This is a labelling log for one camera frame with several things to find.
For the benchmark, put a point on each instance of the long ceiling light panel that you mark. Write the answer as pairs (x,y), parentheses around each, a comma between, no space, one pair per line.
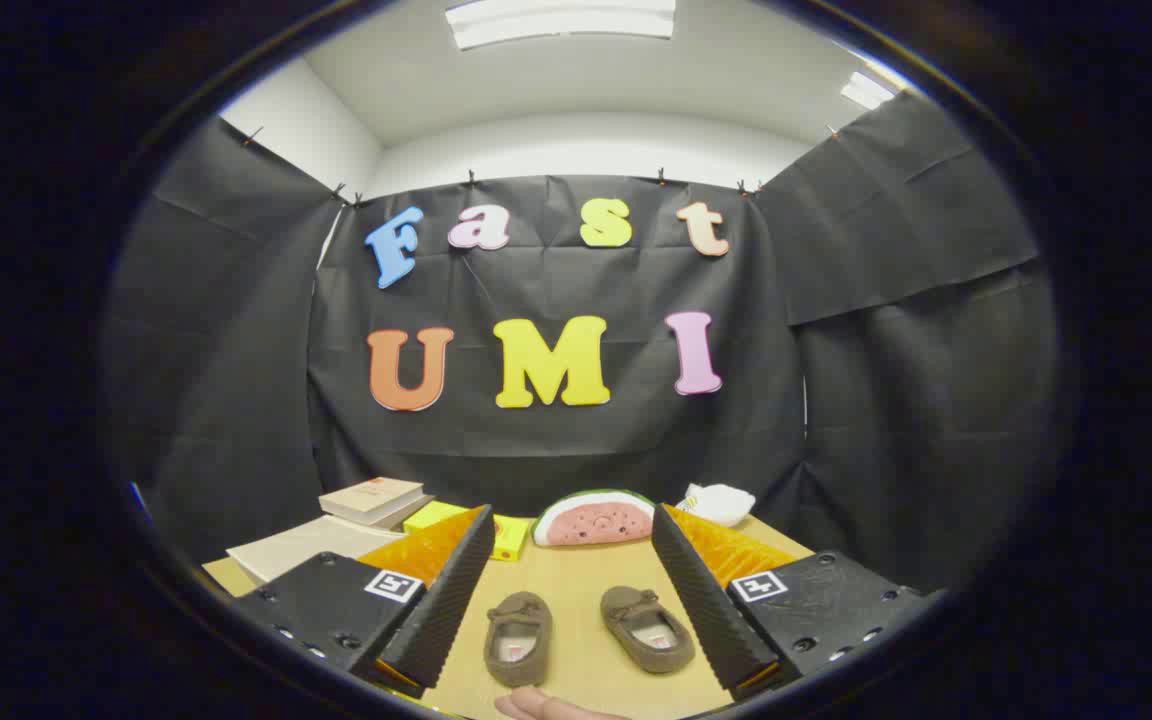
(561,22)

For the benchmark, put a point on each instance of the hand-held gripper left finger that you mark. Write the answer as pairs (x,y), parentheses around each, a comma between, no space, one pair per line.
(441,610)

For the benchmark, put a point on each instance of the grey paperback book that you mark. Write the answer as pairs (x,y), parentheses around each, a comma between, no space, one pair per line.
(414,510)

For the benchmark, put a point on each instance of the beige fabric storage box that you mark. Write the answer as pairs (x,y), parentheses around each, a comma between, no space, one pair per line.
(306,545)

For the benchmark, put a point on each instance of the brown fuzzy shoe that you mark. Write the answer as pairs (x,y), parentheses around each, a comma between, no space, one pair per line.
(636,605)
(518,610)

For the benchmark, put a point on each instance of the small ceiling light panel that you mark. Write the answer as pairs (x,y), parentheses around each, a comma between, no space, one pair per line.
(866,90)

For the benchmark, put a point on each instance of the beige paperback book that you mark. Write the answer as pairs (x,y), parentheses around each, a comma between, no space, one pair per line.
(368,494)

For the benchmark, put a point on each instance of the white plush toy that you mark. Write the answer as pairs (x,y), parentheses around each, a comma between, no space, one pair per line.
(721,503)

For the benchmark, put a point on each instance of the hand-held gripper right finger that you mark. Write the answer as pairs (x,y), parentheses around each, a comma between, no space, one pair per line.
(706,610)

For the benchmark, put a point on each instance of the watermelon slice plush toy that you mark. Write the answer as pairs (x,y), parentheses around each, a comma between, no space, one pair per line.
(591,522)

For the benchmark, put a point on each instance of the black backdrop cloth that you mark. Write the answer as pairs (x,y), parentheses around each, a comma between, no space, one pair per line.
(556,290)

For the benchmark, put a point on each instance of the yellow book with red circle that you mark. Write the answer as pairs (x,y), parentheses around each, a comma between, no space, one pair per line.
(511,538)

